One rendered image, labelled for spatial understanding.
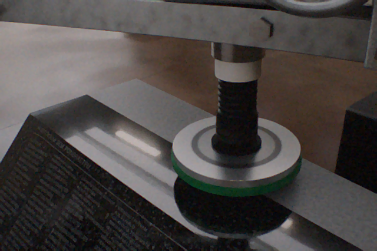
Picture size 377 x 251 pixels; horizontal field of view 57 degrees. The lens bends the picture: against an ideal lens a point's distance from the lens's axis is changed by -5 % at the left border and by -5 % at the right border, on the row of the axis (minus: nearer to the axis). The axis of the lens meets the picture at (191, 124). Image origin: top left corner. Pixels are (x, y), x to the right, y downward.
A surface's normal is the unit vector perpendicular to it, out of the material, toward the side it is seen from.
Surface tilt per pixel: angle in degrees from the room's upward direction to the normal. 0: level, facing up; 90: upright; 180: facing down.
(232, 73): 90
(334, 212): 0
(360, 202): 0
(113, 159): 0
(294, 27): 90
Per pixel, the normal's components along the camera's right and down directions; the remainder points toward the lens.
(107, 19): -0.43, 0.43
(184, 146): -0.04, -0.89
